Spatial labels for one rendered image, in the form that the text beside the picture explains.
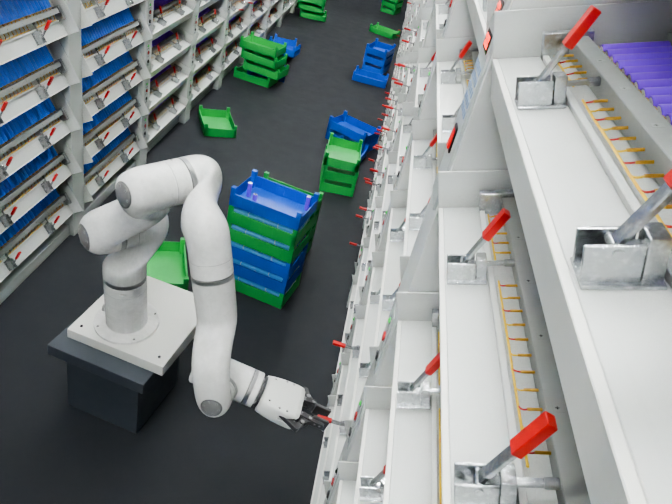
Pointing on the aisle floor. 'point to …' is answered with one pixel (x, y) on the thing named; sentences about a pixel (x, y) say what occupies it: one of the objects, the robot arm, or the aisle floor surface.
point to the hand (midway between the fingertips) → (320, 416)
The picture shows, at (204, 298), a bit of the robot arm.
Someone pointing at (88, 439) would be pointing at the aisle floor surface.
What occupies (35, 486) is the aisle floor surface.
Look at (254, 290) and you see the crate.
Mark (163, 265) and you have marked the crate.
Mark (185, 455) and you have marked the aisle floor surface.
